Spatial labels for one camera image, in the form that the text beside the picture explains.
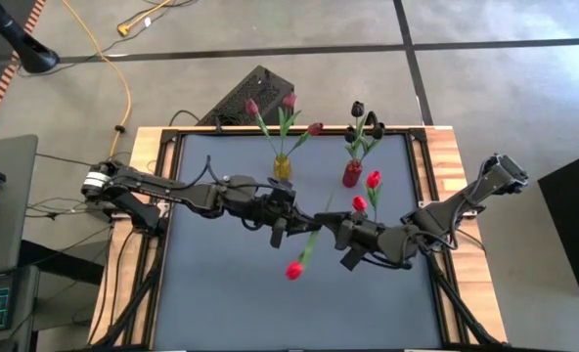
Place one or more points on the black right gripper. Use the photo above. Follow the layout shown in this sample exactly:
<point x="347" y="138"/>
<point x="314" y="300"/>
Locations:
<point x="358" y="234"/>

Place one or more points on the red glass vase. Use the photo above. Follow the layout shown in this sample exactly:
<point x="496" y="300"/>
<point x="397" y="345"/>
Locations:
<point x="352" y="175"/>

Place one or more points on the grey side desk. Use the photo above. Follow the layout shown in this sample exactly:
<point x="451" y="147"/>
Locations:
<point x="15" y="195"/>

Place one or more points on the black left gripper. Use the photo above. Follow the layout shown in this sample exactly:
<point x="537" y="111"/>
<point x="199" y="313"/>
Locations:
<point x="275" y="210"/>

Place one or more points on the black artificial tulip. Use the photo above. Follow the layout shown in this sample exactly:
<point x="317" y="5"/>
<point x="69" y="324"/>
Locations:
<point x="357" y="108"/>
<point x="378" y="130"/>
<point x="350" y="134"/>

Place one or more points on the black computer tower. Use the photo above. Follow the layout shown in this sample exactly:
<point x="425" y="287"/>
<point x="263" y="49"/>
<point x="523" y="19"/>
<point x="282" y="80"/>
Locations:
<point x="231" y="105"/>

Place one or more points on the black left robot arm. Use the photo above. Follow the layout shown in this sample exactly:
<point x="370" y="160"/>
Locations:
<point x="172" y="188"/>

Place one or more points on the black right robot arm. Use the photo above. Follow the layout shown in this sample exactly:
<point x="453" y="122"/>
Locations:
<point x="446" y="210"/>

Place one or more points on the yellow glass vase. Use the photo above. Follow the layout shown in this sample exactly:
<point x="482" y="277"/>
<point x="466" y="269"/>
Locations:
<point x="282" y="168"/>

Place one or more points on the large black box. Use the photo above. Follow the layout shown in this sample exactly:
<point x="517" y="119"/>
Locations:
<point x="578" y="220"/>

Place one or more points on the black stand base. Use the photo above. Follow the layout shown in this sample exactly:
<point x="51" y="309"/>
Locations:
<point x="35" y="56"/>

